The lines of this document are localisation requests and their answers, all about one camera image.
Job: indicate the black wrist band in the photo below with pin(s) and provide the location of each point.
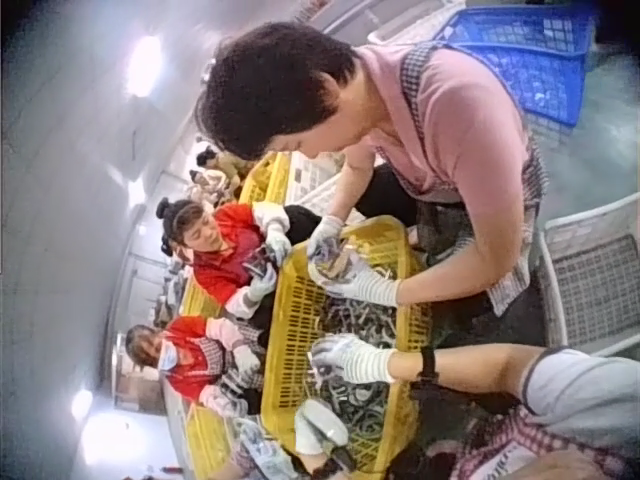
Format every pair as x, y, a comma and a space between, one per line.
336, 462
427, 367

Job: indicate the blue plastic crate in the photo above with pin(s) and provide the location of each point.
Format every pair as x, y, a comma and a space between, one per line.
530, 60

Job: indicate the person's left fingers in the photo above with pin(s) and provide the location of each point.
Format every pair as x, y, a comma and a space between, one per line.
325, 350

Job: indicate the person's left hand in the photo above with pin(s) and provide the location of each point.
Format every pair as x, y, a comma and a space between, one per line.
357, 360

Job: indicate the large yellow plastic crate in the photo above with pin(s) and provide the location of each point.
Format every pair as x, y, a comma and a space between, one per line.
295, 325

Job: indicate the heap of grey metal parts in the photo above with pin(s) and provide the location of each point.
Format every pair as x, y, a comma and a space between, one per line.
360, 320

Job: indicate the white plastic crate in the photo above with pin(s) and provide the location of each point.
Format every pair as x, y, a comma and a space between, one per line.
595, 280
320, 182

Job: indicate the person's right hand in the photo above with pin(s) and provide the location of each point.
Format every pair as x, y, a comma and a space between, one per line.
320, 425

